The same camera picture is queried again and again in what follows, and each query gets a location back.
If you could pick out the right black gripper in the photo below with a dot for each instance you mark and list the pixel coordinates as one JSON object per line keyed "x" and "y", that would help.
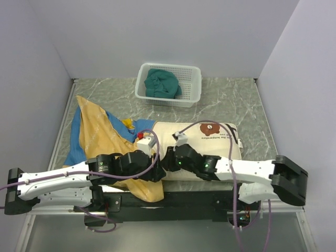
{"x": 168, "y": 161}

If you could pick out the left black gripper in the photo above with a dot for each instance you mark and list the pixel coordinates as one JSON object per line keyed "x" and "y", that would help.
{"x": 156, "y": 172}

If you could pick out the cream pillow with bear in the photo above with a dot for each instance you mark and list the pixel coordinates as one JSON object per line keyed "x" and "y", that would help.
{"x": 204, "y": 138}

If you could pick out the blue yellow Pikachu pillowcase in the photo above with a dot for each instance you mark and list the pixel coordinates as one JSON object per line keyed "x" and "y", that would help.
{"x": 96, "y": 131}

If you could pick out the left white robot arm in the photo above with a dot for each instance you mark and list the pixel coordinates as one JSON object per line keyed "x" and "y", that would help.
{"x": 79, "y": 185}

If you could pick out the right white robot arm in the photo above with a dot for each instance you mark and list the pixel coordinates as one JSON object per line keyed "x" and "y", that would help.
{"x": 280, "y": 178}

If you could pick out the black base bar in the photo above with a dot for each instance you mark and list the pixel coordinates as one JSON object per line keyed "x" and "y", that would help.
{"x": 188, "y": 205}

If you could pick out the green cloth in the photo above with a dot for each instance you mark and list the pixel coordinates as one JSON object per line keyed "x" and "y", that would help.
{"x": 162, "y": 84}

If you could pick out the white plastic basket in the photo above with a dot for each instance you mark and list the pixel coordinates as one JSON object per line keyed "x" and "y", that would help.
{"x": 190, "y": 81}

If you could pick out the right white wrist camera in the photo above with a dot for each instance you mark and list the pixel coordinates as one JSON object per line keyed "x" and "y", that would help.
{"x": 180, "y": 138}

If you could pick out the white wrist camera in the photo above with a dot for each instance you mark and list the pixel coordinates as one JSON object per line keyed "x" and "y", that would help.
{"x": 180, "y": 138}
{"x": 146, "y": 143}

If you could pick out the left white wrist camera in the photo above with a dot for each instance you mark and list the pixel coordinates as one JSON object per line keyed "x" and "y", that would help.
{"x": 146, "y": 143}

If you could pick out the aluminium frame rail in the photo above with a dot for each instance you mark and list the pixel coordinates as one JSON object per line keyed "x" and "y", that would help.
{"x": 280, "y": 207}

